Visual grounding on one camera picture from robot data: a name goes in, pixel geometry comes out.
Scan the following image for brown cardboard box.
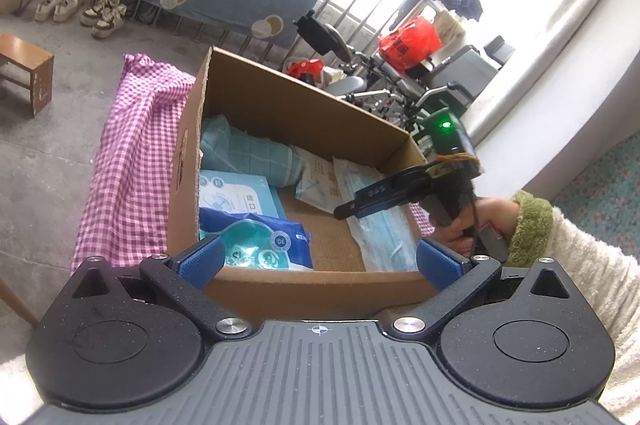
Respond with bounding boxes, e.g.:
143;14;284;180
167;48;435;325

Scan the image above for teal towel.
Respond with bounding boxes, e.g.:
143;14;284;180
200;115;303;188

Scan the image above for white wet wipes pack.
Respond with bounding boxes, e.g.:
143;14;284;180
295;146;343;214

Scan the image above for white sneakers pair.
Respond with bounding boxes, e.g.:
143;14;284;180
79;0;127;40
34;0;80;23

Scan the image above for black wheelchair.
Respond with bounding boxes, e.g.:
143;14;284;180
294;11;509;139

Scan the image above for red bag on floor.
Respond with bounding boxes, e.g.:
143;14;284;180
285;59;324;81

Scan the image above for person right hand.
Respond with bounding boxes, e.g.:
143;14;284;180
430;197;520;256

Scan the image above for pink checkered tablecloth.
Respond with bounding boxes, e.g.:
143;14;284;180
70;53;195;270

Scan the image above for blue face mask pack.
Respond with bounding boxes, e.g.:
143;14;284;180
198;169;286;219

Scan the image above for red plastic bag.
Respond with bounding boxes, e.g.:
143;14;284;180
378;16;442;72

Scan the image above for dark blue wipes pack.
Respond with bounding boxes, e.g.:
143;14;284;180
198;207;314;271

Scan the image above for small brown wooden stool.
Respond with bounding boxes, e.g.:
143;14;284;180
0;34;54;117

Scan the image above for green cuff white sleeve forearm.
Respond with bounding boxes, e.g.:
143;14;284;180
508;191;640;424

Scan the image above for clear bag blue masks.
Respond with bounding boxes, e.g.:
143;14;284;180
333;158;418;272

